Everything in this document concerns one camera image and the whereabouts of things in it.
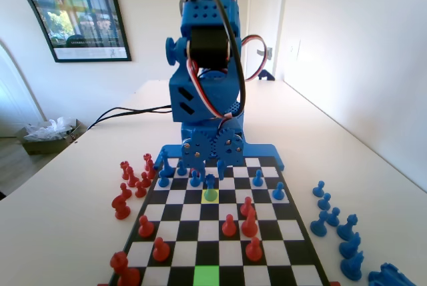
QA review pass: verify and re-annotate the blue chess queen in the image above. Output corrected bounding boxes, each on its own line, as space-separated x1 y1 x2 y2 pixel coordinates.
203 173 218 202

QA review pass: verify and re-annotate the red chess pawn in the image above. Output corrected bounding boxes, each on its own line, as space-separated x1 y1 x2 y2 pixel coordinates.
222 213 238 237
139 171 153 189
246 236 263 262
119 182 133 201
152 236 171 263
240 196 255 217
133 180 148 199
137 215 155 239

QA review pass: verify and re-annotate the red chess king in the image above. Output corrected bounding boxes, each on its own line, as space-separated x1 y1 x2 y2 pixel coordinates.
109 251 141 286

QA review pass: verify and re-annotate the black white chessboard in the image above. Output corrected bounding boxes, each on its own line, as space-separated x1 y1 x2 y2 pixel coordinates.
108 155 331 286

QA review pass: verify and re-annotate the clear plastic bag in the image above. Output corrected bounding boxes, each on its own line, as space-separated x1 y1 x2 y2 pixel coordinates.
23 117 77 142

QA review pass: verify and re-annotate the cardboard box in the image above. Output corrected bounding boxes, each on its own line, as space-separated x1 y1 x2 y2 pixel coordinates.
16 118 85 156

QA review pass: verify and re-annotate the red white black servo wire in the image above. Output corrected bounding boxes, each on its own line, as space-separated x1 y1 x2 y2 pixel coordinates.
240 35 268 83
185 41 242 122

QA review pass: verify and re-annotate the blue board mount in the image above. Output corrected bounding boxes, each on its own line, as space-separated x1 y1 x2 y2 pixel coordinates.
159 143 286 171

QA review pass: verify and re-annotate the black power cable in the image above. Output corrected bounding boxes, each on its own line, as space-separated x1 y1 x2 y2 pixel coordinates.
87 108 173 131
87 105 173 129

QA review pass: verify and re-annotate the thick black camera cable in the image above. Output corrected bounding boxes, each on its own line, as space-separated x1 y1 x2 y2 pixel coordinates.
178 0 248 119

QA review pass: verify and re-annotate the framed wall poster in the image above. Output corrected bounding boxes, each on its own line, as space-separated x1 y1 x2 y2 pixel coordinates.
0 0 132 64

